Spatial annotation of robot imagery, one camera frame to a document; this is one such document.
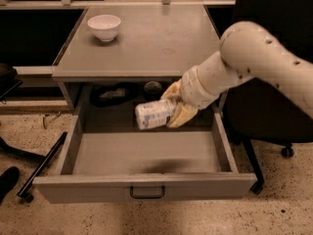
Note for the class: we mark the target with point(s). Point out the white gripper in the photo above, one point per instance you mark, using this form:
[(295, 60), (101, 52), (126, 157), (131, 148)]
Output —
[(192, 88)]

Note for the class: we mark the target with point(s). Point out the plastic bottle with white label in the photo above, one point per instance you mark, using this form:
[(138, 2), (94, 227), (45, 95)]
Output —
[(154, 114)]

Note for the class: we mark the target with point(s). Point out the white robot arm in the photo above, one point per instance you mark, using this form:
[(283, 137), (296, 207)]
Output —
[(246, 51)]

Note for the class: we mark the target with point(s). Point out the open grey top drawer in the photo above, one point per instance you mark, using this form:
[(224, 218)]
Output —
[(105, 154)]

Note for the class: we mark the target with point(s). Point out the black tape roll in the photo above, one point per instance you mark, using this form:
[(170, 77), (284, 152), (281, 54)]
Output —
[(152, 90)]

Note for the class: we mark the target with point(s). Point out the grey metal cabinet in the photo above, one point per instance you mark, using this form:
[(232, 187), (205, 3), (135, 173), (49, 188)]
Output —
[(154, 41)]

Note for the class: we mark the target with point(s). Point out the black pouch with label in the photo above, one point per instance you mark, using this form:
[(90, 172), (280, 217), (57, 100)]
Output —
[(106, 96)]

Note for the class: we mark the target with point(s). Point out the black office chair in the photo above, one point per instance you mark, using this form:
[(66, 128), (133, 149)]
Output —
[(256, 110)]

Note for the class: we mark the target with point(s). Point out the white ceramic bowl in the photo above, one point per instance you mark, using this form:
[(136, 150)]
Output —
[(104, 27)]

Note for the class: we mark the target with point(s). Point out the black object at left edge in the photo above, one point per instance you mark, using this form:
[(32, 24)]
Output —
[(8, 80)]

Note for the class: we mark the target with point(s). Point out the black chair base leg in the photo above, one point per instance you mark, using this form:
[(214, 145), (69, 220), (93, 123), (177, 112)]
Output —
[(24, 193)]

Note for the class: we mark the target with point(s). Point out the black shoe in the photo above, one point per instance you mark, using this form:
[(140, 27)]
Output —
[(8, 180)]

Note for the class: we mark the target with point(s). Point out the black drawer handle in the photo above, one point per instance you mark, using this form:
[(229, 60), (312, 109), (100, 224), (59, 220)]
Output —
[(147, 193)]

